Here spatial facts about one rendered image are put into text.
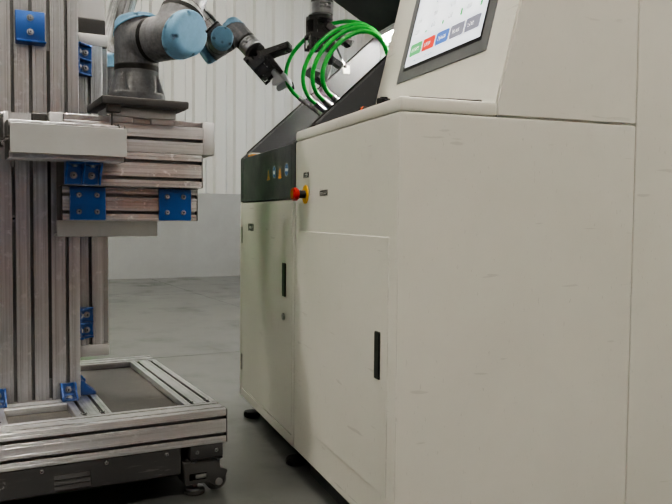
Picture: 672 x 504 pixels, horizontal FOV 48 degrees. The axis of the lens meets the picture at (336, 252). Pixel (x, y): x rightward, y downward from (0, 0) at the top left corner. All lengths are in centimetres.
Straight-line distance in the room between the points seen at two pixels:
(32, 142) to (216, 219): 741
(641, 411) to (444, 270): 61
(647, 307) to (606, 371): 18
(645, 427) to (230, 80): 809
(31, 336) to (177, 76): 721
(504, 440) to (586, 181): 59
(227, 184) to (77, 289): 719
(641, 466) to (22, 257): 164
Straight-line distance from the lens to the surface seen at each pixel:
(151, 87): 209
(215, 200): 923
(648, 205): 185
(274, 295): 238
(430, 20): 207
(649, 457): 194
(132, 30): 210
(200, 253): 919
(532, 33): 169
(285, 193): 225
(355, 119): 173
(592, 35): 178
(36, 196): 220
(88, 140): 191
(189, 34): 202
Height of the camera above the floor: 74
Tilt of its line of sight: 3 degrees down
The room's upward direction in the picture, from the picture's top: 1 degrees clockwise
